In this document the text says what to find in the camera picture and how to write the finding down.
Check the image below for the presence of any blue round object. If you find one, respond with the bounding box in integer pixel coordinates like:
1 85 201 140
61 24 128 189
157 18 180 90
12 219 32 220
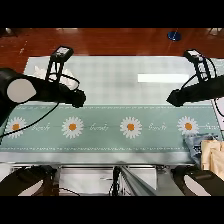
167 30 183 42

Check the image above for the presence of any blue garment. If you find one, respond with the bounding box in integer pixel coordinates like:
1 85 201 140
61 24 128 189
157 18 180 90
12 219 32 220
182 133 216 165

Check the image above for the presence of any white garment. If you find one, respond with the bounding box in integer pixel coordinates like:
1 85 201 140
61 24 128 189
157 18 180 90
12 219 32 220
32 64 81 92

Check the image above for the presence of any silver frame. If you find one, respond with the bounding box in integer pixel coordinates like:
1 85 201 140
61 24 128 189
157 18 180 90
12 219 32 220
0 161 224 197

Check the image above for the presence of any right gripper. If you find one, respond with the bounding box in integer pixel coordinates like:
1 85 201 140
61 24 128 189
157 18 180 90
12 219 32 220
166 83 204 108

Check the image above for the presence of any black cable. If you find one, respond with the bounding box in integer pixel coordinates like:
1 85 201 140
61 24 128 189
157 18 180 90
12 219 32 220
0 101 62 138
109 165 123 197
213 97 224 118

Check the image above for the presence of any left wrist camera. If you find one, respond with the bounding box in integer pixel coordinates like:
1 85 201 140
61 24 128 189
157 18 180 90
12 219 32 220
44 45 75 84

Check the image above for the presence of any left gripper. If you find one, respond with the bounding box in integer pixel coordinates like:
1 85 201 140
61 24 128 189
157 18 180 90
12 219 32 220
49 82 87 109

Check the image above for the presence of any beige garment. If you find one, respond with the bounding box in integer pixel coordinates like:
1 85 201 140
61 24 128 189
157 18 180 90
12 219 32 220
199 139 224 173

